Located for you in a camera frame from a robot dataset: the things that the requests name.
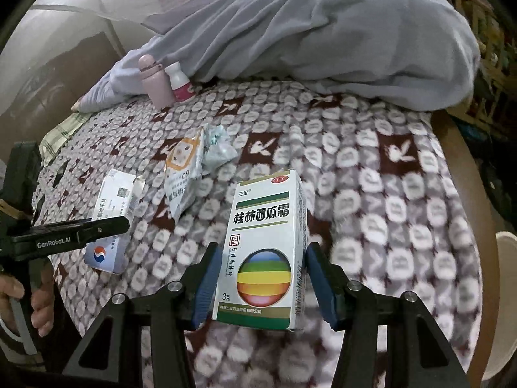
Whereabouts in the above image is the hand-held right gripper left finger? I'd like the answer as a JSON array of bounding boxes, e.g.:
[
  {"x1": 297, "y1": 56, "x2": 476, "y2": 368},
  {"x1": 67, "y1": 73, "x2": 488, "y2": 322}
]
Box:
[{"x1": 62, "y1": 242, "x2": 223, "y2": 388}]

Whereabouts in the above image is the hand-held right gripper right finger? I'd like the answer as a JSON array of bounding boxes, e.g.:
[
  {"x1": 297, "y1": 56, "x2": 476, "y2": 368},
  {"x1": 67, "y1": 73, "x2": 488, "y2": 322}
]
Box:
[{"x1": 304, "y1": 242, "x2": 471, "y2": 388}]

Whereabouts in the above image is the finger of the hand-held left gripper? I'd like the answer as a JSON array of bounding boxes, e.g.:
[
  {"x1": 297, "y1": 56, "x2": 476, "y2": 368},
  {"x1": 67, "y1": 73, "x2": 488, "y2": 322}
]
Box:
[{"x1": 77, "y1": 215, "x2": 131, "y2": 247}]

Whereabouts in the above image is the blue white medicine box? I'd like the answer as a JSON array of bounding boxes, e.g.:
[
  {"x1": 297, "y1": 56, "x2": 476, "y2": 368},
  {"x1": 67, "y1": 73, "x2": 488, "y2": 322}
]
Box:
[{"x1": 84, "y1": 168, "x2": 146, "y2": 275}]

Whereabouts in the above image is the green white medicine box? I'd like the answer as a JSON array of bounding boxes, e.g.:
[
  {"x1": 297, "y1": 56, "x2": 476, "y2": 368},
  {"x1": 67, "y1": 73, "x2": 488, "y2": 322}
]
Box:
[{"x1": 216, "y1": 169, "x2": 310, "y2": 331}]

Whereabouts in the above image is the white plastic bucket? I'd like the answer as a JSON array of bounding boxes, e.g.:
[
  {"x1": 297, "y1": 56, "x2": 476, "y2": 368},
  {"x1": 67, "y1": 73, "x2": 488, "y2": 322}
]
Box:
[{"x1": 482, "y1": 230, "x2": 517, "y2": 381}]

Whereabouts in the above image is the person's left hand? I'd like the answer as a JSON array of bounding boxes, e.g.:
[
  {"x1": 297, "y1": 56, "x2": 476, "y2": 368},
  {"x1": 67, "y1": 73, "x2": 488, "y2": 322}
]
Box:
[{"x1": 0, "y1": 269, "x2": 56, "y2": 338}]

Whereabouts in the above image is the white orange pouch packet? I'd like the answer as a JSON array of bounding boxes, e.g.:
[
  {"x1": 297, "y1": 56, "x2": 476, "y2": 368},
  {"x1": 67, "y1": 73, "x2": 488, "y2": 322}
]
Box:
[{"x1": 164, "y1": 127, "x2": 206, "y2": 221}]

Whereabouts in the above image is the green plaid cloth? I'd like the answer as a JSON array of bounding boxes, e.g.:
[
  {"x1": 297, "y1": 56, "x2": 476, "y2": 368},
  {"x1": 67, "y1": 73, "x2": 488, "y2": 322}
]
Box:
[{"x1": 39, "y1": 111, "x2": 94, "y2": 167}]

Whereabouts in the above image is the printed maroon white blanket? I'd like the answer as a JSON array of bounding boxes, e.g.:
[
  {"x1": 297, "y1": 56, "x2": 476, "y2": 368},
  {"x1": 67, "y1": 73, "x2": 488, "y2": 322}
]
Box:
[{"x1": 31, "y1": 79, "x2": 486, "y2": 388}]

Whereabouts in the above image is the crumpled green white wrapper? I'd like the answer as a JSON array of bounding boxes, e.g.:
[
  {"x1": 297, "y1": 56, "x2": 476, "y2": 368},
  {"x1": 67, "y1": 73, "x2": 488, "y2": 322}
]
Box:
[{"x1": 199, "y1": 123, "x2": 239, "y2": 175}]

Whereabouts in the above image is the small white bottle pink label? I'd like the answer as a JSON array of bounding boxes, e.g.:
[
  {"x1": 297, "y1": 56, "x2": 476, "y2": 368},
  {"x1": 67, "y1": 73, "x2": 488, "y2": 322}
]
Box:
[{"x1": 166, "y1": 62, "x2": 195, "y2": 104}]

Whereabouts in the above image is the grey-blue quilt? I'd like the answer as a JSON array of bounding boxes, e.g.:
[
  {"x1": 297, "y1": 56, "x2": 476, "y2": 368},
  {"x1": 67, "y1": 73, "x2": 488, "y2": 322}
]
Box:
[{"x1": 72, "y1": 0, "x2": 484, "y2": 114}]

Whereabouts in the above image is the wooden crib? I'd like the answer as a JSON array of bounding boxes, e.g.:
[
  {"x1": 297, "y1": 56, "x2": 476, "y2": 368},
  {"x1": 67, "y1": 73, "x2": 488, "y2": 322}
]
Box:
[{"x1": 428, "y1": 0, "x2": 517, "y2": 131}]

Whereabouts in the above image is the wooden bed frame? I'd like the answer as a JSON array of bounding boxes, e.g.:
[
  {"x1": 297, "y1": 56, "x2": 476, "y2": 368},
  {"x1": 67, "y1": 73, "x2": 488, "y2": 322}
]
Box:
[{"x1": 430, "y1": 110, "x2": 502, "y2": 253}]

